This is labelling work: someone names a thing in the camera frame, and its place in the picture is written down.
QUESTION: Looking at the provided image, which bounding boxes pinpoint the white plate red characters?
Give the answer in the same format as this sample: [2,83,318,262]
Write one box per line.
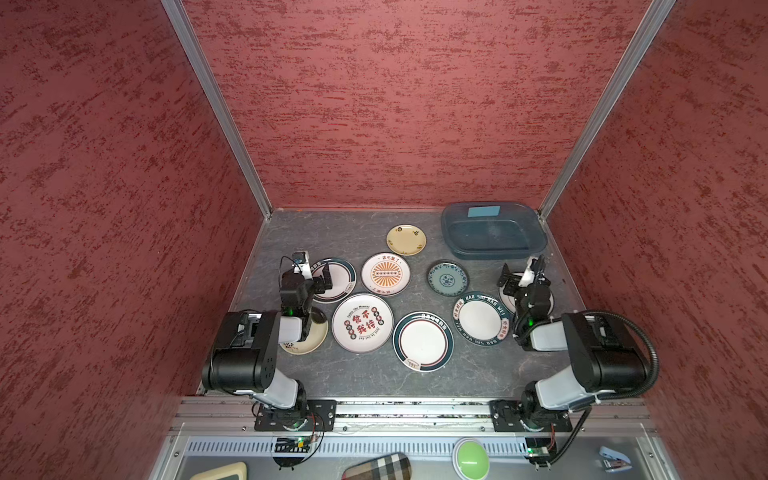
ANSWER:
[331,293,395,354]

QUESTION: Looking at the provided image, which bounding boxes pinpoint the green red rim plate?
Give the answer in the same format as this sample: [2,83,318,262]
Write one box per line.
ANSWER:
[392,311,455,373]

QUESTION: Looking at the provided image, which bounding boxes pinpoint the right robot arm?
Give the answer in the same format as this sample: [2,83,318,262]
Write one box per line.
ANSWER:
[489,256,660,432]

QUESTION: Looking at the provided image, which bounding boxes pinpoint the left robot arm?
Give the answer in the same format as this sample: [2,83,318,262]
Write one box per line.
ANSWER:
[201,262,335,432]

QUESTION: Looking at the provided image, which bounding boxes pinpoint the blue plastic bin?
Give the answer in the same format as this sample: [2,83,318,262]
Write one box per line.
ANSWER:
[441,202,548,260]

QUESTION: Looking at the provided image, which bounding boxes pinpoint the white plate black outline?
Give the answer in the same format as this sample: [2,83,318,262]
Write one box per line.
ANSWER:
[499,284,554,315]

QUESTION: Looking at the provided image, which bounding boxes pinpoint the cream plate near left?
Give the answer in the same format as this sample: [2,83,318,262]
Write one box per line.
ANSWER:
[281,309,329,356]

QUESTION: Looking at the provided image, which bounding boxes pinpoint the green rim lettered plate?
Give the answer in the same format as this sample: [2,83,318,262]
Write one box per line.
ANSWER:
[452,292,513,347]

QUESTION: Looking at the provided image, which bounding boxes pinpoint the orange sunburst plate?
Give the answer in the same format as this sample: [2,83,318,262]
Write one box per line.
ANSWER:
[361,253,412,297]

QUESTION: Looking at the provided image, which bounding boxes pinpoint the teal patterned small plate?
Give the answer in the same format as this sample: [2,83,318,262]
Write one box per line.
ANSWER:
[427,261,470,297]

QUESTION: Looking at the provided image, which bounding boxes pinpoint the small yellow plate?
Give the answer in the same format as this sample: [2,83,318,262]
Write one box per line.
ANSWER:
[386,224,427,256]

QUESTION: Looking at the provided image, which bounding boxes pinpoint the green round button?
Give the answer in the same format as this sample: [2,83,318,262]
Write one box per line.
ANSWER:
[451,438,490,480]

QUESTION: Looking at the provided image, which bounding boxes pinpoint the white blue stapler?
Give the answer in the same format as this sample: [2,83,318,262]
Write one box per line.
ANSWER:
[599,446,633,473]

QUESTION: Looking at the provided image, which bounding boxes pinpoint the cream tablet corner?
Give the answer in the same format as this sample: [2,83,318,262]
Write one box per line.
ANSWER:
[190,462,248,480]

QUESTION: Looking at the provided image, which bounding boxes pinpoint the plaid fabric item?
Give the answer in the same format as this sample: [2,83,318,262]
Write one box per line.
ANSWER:
[341,453,412,480]

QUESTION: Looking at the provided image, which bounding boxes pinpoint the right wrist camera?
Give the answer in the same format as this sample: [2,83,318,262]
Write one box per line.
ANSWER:
[518,257,539,288]

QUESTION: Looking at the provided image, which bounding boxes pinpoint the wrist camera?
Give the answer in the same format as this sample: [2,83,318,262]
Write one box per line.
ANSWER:
[518,257,539,288]
[291,251,313,280]

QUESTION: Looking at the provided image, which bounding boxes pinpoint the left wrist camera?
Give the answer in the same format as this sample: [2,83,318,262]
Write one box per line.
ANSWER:
[291,251,313,280]

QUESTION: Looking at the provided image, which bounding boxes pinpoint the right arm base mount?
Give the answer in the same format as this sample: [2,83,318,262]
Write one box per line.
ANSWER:
[488,399,573,433]

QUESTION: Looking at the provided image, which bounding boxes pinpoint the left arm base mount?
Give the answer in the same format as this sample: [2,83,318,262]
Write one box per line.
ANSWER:
[254,399,337,432]

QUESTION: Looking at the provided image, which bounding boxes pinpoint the aluminium front rail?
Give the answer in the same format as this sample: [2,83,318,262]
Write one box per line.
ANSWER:
[150,396,679,479]

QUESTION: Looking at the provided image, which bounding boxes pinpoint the right aluminium corner post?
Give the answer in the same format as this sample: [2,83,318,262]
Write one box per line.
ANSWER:
[539,0,676,223]

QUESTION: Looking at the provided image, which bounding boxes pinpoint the aluminium corner post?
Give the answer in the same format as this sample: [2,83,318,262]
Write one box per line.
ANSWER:
[161,0,274,221]
[539,0,676,223]

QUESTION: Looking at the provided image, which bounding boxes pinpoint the left aluminium corner post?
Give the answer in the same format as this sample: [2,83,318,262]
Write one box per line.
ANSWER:
[161,0,274,221]

